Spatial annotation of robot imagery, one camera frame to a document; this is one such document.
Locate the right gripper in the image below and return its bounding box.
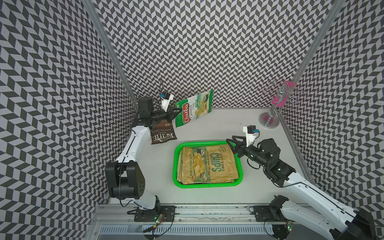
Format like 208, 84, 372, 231
226, 135, 269, 169

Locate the green white Chulo chips bag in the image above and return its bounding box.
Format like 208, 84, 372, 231
175, 90, 214, 128

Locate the tan green kettle CHIPS bag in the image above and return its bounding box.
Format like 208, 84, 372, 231
181, 144, 240, 185

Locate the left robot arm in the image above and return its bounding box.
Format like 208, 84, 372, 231
105, 92, 182, 211

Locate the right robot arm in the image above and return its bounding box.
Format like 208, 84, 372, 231
226, 136, 379, 240

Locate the brown Kettle chips bag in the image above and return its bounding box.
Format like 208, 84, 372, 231
151, 120, 177, 145

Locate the green plastic basket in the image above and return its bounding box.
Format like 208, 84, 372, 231
173, 141, 243, 189

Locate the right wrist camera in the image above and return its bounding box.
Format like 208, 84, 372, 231
243, 125, 260, 147

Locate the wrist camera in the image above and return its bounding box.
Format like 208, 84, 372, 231
243, 125, 260, 147
161, 92, 174, 112

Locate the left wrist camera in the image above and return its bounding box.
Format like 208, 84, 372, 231
161, 92, 174, 112

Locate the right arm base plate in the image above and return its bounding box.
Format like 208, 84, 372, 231
251, 205, 289, 223

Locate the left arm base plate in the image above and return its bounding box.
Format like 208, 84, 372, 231
134, 205, 176, 223

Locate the aluminium front rail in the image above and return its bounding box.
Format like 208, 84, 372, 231
89, 203, 343, 226

